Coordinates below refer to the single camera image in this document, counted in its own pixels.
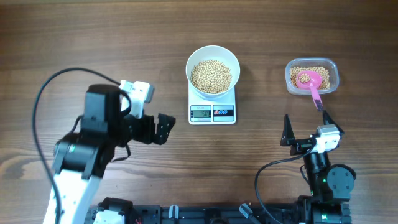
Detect soybeans in white bowl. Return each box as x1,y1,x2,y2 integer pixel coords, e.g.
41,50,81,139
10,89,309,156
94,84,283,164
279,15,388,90
190,60,232,94

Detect black camera cable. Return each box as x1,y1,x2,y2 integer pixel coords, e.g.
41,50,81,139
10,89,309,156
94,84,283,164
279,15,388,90
254,146,317,224
32,67,131,224

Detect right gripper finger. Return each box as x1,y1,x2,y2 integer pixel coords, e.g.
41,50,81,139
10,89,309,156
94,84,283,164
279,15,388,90
322,110,345,136
280,114,295,146

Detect pink plastic measuring scoop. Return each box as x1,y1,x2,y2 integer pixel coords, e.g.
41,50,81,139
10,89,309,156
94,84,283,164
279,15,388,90
297,70,323,111

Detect right black camera cable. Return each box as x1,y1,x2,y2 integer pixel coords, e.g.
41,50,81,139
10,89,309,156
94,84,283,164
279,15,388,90
254,146,317,224

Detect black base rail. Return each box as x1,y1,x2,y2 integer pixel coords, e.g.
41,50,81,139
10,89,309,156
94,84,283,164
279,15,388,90
132,205,352,224

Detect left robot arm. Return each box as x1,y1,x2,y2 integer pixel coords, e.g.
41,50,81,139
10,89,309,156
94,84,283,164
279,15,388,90
44,84,176,223

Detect white bowl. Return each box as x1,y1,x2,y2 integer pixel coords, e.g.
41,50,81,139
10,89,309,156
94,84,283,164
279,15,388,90
185,45,241,98

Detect clear plastic container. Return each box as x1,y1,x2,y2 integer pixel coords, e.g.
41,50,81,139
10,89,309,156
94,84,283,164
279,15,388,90
285,57,340,95

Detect white digital kitchen scale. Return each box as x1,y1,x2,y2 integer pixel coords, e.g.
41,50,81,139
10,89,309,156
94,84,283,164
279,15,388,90
188,86,237,125

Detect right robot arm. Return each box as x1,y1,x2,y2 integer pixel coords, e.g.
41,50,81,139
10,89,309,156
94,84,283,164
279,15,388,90
280,111,356,223

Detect left black camera cable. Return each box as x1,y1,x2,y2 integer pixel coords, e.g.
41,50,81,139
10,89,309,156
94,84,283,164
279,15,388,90
32,67,131,224

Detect pile of soybeans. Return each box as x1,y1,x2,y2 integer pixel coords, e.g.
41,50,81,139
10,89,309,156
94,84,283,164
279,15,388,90
289,67,331,90

